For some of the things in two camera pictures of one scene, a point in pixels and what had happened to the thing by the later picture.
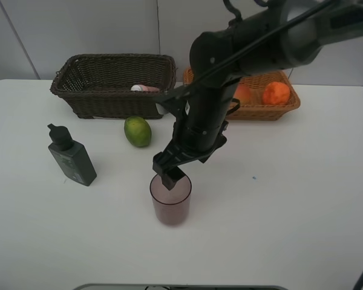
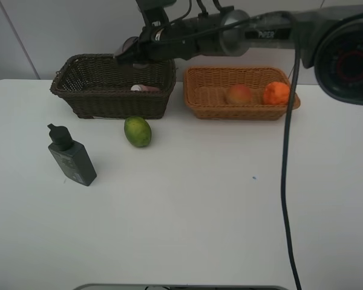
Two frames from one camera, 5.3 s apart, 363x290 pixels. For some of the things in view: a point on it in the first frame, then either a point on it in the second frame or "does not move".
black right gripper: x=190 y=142 → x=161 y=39
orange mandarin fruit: x=276 y=93 does not move
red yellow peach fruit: x=242 y=92 does not move
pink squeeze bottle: x=143 y=87 does not move
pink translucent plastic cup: x=170 y=206 → x=127 y=44
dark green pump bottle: x=72 y=156 does not move
